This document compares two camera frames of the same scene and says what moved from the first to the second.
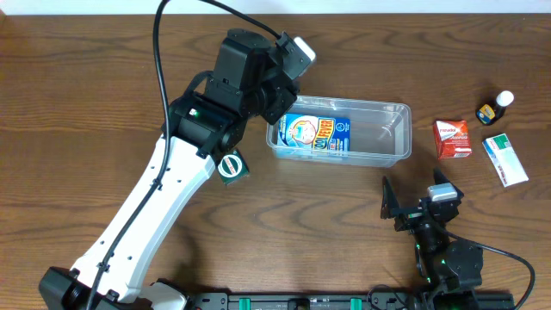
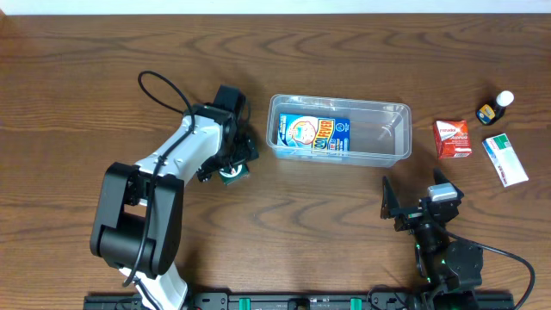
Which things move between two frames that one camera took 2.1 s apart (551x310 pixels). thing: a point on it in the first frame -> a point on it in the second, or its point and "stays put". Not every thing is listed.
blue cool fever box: (315, 133) stays put
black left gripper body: (281, 102) -> (243, 153)
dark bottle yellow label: (485, 114) stays put
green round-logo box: (232, 167) stays put
